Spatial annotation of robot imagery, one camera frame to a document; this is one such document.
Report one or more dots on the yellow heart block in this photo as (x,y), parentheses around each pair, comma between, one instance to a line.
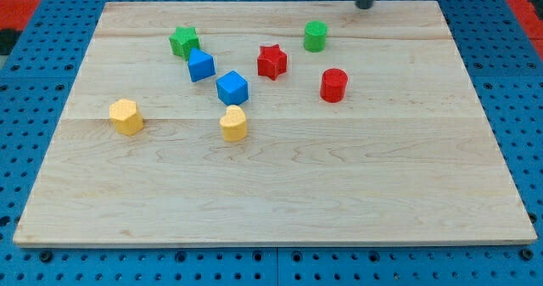
(234,124)

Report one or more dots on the red cylinder block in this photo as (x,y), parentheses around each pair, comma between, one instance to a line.
(333,85)

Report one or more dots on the red star block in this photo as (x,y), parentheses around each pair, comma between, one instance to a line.
(272,61)

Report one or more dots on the green star block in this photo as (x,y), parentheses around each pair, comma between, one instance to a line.
(183,40)

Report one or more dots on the yellow hexagon block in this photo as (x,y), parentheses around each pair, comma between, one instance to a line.
(126,117)

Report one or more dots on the blue triangular block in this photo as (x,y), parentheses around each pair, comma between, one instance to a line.
(201,65)

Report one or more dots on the green cylinder block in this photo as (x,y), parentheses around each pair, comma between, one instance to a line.
(315,36)

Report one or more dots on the light wooden board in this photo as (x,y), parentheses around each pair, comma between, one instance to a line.
(406,158)

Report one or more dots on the blue cube block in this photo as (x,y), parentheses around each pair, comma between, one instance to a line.
(232,88)

